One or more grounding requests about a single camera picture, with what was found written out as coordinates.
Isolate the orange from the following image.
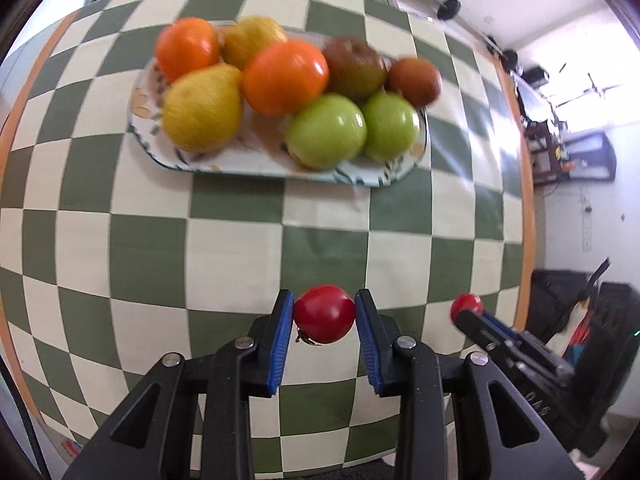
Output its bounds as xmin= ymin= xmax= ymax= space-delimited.
xmin=241 ymin=40 xmax=331 ymax=118
xmin=155 ymin=17 xmax=222 ymax=83

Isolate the yellow round citrus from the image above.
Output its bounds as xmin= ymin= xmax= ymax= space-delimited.
xmin=222 ymin=16 xmax=289 ymax=71

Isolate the red cherry tomato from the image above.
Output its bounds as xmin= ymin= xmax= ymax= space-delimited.
xmin=450 ymin=293 xmax=484 ymax=325
xmin=293 ymin=285 xmax=357 ymax=345

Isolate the green white checkered tablecloth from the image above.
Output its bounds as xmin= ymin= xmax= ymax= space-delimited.
xmin=0 ymin=0 xmax=536 ymax=480

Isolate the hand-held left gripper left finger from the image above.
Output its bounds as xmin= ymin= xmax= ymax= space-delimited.
xmin=62 ymin=289 xmax=295 ymax=480

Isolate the dark red green apple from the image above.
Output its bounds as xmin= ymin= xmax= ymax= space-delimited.
xmin=322 ymin=36 xmax=390 ymax=101

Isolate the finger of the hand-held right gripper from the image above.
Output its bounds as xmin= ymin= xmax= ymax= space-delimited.
xmin=457 ymin=310 xmax=576 ymax=387

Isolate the brown round fruit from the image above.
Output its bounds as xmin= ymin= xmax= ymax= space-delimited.
xmin=387 ymin=57 xmax=443 ymax=108

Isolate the small barbell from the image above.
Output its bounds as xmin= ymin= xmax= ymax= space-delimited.
xmin=437 ymin=0 xmax=521 ymax=68

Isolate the oval floral ceramic plate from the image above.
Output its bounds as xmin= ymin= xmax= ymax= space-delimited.
xmin=127 ymin=30 xmax=430 ymax=188

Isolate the yellow pear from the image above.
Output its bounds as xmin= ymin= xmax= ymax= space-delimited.
xmin=161 ymin=63 xmax=244 ymax=154

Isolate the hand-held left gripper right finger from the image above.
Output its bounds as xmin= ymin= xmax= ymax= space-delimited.
xmin=354 ymin=288 xmax=586 ymax=480

